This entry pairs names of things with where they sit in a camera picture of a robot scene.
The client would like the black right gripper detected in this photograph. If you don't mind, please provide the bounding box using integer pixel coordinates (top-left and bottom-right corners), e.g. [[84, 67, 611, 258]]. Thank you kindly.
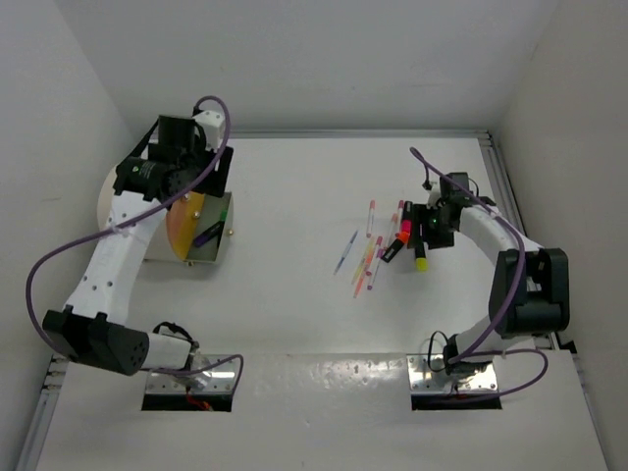
[[407, 204, 454, 250]]

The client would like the light pink cap pen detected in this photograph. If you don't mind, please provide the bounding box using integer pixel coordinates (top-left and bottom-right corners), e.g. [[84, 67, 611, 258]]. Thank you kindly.
[[365, 199, 376, 238]]

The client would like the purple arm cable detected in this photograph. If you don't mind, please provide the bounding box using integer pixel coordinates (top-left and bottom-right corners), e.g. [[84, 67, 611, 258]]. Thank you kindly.
[[24, 95, 245, 384], [409, 145, 550, 398]]

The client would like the peach cap white pen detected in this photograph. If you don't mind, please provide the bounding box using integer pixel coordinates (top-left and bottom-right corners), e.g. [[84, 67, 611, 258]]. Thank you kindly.
[[383, 213, 398, 250]]

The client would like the blue clear pen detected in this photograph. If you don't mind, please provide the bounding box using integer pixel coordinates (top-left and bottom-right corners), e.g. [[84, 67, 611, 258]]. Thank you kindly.
[[333, 230, 359, 275]]

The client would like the purple highlighter black body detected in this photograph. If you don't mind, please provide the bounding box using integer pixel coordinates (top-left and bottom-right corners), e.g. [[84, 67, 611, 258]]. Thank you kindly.
[[192, 221, 225, 248]]

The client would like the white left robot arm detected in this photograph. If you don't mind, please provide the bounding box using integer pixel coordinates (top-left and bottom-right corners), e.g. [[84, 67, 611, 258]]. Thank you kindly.
[[42, 109, 233, 376]]

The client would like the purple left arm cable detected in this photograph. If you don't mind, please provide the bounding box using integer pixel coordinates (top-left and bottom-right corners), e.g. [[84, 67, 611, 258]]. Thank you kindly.
[[24, 95, 245, 384]]

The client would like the yellow clear pen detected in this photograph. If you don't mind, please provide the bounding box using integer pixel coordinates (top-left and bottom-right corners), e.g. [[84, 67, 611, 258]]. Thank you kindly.
[[351, 239, 375, 285]]

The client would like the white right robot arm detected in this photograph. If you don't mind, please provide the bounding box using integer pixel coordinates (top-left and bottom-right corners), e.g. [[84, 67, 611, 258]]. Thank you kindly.
[[411, 173, 570, 374]]

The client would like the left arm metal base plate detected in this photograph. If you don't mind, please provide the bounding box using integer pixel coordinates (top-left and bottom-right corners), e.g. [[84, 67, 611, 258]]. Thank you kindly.
[[145, 353, 238, 395]]

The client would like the mauve cap white pen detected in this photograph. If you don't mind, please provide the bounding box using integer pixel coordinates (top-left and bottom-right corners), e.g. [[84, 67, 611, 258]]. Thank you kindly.
[[394, 199, 404, 237]]

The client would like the cylindrical beige drawer container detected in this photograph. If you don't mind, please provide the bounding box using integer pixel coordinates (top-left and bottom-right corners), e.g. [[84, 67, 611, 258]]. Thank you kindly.
[[96, 164, 236, 269]]

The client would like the purple cap white pen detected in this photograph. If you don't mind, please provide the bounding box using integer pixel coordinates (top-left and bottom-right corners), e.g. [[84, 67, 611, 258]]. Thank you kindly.
[[367, 248, 384, 290]]

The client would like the pink cap white pen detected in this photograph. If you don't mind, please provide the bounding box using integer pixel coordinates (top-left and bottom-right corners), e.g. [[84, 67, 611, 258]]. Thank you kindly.
[[365, 235, 383, 270]]

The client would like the yellow highlighter black body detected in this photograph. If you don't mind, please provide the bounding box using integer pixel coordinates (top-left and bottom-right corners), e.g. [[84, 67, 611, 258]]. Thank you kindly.
[[414, 242, 429, 272]]

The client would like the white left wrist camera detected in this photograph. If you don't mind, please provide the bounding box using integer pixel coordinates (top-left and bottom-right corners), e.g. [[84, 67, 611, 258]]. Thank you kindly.
[[192, 111, 230, 152]]

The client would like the orange highlighter black body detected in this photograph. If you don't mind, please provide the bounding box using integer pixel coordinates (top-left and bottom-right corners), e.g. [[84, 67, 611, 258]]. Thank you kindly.
[[382, 232, 410, 263]]

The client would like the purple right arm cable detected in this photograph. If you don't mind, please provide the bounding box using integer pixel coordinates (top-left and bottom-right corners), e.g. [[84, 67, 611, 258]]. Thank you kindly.
[[409, 145, 550, 398]]

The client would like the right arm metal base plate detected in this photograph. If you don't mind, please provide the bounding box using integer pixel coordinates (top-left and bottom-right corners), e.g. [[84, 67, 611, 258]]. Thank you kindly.
[[406, 353, 498, 396]]

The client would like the pink highlighter black body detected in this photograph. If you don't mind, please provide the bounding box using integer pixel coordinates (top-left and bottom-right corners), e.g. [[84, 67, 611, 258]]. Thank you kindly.
[[399, 201, 413, 236]]

